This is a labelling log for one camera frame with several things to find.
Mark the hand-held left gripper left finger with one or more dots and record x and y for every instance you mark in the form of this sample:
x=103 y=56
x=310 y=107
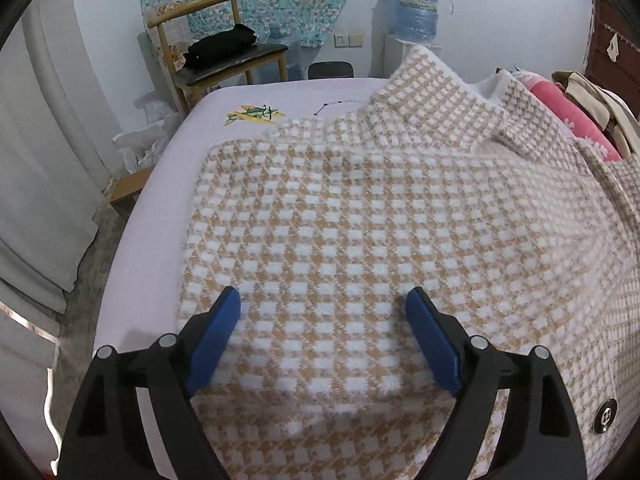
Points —
x=215 y=340

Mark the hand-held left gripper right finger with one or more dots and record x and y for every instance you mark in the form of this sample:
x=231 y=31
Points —
x=430 y=340

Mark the beige white checked fuzzy coat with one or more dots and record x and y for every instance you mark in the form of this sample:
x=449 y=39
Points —
x=380 y=210

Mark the beige clothes pile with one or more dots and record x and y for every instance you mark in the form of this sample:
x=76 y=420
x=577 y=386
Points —
x=590 y=92

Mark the small wooden stool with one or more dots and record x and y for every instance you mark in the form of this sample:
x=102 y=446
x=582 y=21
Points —
x=130 y=187

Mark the white plastic bags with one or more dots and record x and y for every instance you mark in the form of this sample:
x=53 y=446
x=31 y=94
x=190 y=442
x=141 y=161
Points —
x=145 y=140

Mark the white curtain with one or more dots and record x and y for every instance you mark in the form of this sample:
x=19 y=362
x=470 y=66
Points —
x=45 y=160

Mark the pink floral blanket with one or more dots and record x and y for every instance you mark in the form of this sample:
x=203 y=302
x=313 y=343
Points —
x=570 y=112

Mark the wooden chair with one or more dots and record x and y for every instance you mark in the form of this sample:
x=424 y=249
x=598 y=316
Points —
x=225 y=67

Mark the white water dispenser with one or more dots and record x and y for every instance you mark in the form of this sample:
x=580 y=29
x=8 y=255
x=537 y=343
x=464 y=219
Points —
x=395 y=55

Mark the black stool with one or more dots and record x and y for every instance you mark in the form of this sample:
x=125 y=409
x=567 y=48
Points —
x=330 y=70

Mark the black bag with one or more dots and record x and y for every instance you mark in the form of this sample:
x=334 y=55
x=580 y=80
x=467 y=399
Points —
x=220 y=47

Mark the blue water bottle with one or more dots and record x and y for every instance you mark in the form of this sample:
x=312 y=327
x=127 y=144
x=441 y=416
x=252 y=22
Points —
x=415 y=10

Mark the white hanging cloth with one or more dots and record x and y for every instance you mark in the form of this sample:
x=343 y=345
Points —
x=613 y=49

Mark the door hook rack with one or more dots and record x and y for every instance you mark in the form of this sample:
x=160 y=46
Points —
x=625 y=37

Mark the brown door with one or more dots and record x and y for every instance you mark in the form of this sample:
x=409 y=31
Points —
x=607 y=15

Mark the wall socket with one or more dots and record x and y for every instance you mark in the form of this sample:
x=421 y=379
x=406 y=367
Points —
x=348 y=41

